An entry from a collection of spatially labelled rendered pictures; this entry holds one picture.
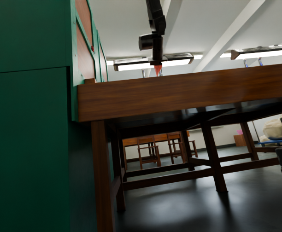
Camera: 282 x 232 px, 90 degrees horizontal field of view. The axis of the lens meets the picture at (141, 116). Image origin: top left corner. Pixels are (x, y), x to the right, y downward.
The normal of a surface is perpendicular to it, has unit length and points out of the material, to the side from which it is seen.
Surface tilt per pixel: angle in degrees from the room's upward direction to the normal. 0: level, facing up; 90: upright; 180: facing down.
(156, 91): 90
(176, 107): 90
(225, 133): 90
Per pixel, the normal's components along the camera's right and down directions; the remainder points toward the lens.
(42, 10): 0.05, -0.24
